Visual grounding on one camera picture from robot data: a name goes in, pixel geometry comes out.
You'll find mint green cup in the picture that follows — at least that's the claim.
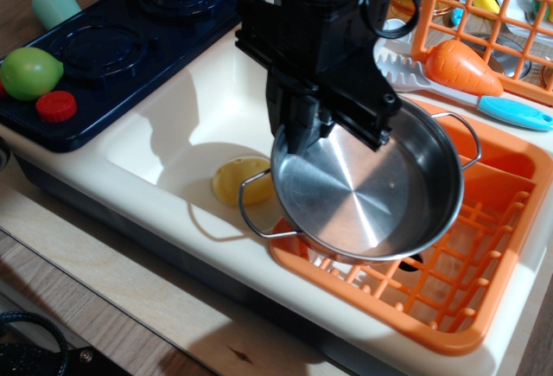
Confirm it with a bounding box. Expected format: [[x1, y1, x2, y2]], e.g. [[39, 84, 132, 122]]
[[31, 0, 81, 30]]

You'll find amber transparent bowl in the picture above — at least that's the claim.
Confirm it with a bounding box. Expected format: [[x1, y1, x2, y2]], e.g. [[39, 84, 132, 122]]
[[387, 0, 454, 22]]

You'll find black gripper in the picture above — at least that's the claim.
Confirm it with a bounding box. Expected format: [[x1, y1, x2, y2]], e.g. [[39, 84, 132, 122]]
[[237, 0, 401, 155]]

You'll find red bottle cap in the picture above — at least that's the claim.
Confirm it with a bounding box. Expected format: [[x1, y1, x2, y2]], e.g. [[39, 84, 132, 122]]
[[35, 91, 78, 124]]

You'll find orange toy carrot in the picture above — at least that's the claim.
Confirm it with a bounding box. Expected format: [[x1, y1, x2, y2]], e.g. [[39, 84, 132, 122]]
[[424, 39, 504, 97]]

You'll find stainless steel pan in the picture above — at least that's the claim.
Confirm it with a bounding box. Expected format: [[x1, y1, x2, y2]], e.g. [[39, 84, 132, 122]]
[[264, 101, 467, 264]]

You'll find orange wire basket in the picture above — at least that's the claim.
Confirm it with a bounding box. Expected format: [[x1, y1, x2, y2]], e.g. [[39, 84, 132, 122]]
[[410, 0, 552, 106]]

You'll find cream toy sink unit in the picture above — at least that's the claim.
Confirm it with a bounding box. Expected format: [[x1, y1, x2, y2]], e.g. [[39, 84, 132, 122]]
[[1, 37, 552, 375]]

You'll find white measuring spoon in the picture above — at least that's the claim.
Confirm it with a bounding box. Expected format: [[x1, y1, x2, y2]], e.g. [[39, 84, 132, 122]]
[[379, 17, 415, 55]]

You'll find dark blue toy stove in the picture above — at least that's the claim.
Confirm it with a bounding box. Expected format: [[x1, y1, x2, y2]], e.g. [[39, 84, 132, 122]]
[[1, 0, 240, 152]]

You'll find orange plastic drying rack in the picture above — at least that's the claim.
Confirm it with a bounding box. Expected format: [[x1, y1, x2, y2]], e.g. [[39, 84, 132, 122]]
[[270, 117, 552, 355]]

